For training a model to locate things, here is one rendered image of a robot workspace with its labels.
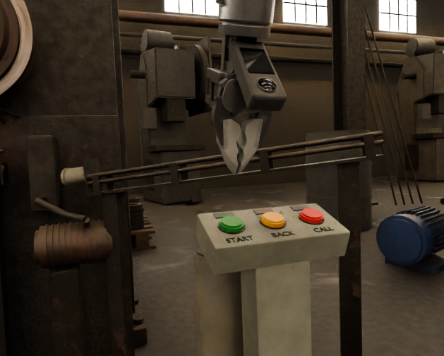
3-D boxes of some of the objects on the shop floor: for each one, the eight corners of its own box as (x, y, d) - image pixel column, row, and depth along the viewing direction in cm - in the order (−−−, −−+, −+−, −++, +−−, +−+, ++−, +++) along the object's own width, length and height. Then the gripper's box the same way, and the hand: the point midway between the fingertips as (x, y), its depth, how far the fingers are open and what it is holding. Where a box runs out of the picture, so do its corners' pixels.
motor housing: (51, 389, 114) (39, 221, 111) (123, 374, 121) (114, 215, 118) (45, 417, 102) (31, 229, 98) (126, 398, 109) (115, 222, 105)
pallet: (-19, 268, 250) (-25, 204, 247) (12, 241, 328) (8, 193, 325) (156, 248, 284) (153, 192, 281) (147, 229, 362) (145, 185, 359)
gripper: (258, 27, 55) (246, 157, 64) (202, 22, 52) (196, 160, 61) (286, 29, 48) (267, 176, 56) (222, 24, 45) (212, 181, 53)
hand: (238, 167), depth 55 cm, fingers closed
